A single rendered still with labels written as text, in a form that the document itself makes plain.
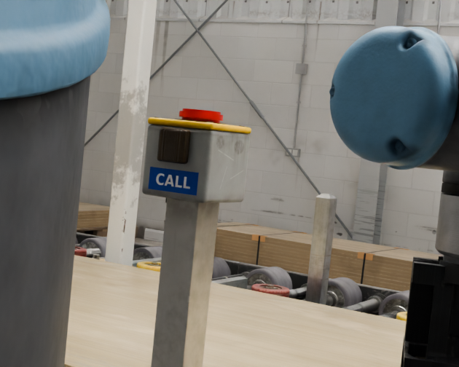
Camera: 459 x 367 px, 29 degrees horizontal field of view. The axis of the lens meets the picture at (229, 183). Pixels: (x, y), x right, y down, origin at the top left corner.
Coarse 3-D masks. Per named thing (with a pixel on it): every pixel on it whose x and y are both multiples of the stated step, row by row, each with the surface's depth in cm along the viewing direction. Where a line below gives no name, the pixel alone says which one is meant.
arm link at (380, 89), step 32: (384, 32) 46; (416, 32) 46; (352, 64) 47; (384, 64) 46; (416, 64) 45; (448, 64) 45; (352, 96) 47; (384, 96) 46; (416, 96) 44; (448, 96) 44; (352, 128) 47; (384, 128) 46; (416, 128) 44; (448, 128) 45; (384, 160) 46; (416, 160) 47; (448, 160) 47
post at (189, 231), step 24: (168, 216) 80; (192, 216) 79; (216, 216) 81; (168, 240) 80; (192, 240) 79; (168, 264) 80; (192, 264) 79; (168, 288) 80; (192, 288) 79; (168, 312) 80; (192, 312) 80; (168, 336) 80; (192, 336) 80; (168, 360) 80; (192, 360) 80
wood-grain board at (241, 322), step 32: (96, 288) 166; (128, 288) 169; (224, 288) 180; (96, 320) 139; (128, 320) 141; (224, 320) 149; (256, 320) 151; (288, 320) 154; (320, 320) 157; (352, 320) 160; (384, 320) 163; (96, 352) 120; (128, 352) 121; (224, 352) 127; (256, 352) 128; (288, 352) 130; (320, 352) 132; (352, 352) 134; (384, 352) 137
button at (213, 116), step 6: (186, 108) 79; (180, 114) 80; (186, 114) 79; (192, 114) 78; (198, 114) 78; (204, 114) 78; (210, 114) 78; (216, 114) 79; (198, 120) 79; (204, 120) 79; (210, 120) 79; (216, 120) 79; (222, 120) 80
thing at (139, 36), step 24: (144, 0) 201; (144, 24) 201; (144, 48) 202; (144, 72) 203; (120, 96) 204; (144, 96) 204; (120, 120) 204; (144, 120) 206; (120, 144) 204; (120, 168) 204; (120, 192) 204; (120, 216) 204; (120, 240) 204
